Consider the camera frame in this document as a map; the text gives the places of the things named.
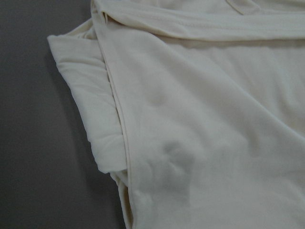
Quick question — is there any beige long-sleeve graphic shirt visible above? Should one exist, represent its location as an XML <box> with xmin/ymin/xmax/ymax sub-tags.
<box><xmin>48</xmin><ymin>0</ymin><xmax>305</xmax><ymax>229</ymax></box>

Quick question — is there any brown paper table cover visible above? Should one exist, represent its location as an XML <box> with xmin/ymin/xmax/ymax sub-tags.
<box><xmin>0</xmin><ymin>0</ymin><xmax>125</xmax><ymax>229</ymax></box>

